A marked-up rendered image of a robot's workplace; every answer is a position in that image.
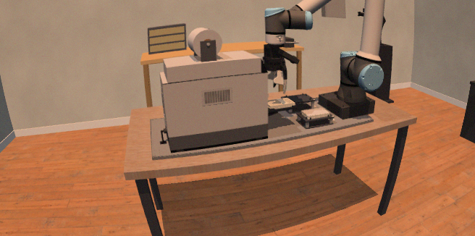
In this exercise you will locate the beige cylinder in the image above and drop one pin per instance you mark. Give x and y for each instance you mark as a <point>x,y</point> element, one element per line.
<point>201,34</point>

